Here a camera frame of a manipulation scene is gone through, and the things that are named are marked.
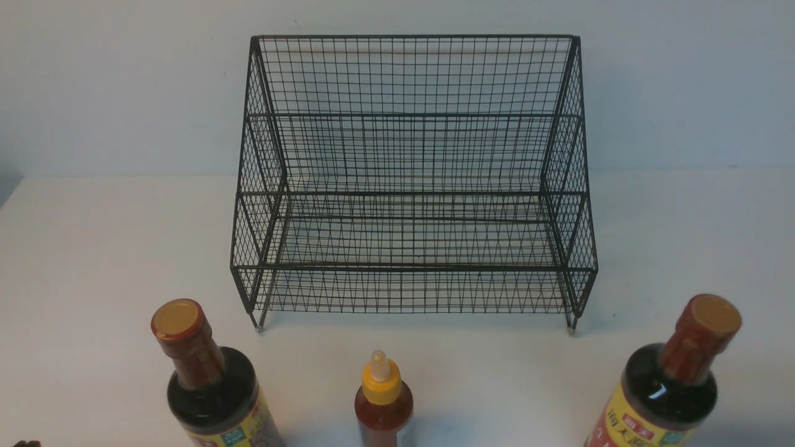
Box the small chili sauce bottle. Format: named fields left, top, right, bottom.
left=354, top=350, right=417, bottom=446

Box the soy sauce bottle red label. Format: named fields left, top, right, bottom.
left=584, top=294, right=743, bottom=446

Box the soy sauce bottle brown label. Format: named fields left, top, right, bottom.
left=150, top=298, right=286, bottom=446

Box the black wire mesh rack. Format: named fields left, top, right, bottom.
left=230, top=34, right=599, bottom=335

